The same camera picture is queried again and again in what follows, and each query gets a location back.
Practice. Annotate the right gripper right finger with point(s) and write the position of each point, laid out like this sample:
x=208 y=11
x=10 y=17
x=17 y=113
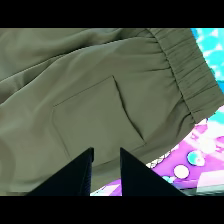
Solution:
x=141 y=178

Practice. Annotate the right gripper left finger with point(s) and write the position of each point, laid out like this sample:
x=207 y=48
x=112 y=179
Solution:
x=68 y=178

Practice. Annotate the olive green pants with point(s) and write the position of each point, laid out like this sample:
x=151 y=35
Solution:
x=83 y=86

